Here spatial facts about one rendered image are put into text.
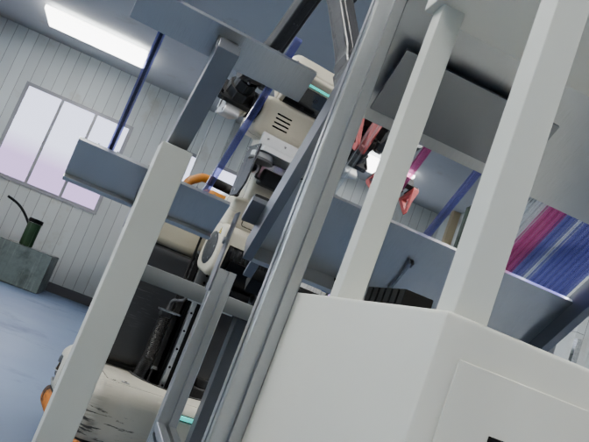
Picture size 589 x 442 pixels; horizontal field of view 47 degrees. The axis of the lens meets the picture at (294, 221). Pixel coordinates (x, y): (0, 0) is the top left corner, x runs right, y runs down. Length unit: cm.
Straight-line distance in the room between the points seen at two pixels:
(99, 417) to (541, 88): 156
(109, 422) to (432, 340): 149
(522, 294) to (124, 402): 106
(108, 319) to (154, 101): 832
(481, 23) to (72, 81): 881
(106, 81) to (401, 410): 913
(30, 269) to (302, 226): 728
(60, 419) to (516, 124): 96
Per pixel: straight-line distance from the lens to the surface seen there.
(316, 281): 142
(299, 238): 89
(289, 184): 126
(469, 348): 51
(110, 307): 125
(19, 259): 810
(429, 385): 50
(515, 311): 156
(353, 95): 94
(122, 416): 192
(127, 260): 125
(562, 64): 59
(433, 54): 85
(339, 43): 157
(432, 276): 146
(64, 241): 924
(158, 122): 944
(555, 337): 158
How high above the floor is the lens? 56
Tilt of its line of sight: 9 degrees up
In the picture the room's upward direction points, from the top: 21 degrees clockwise
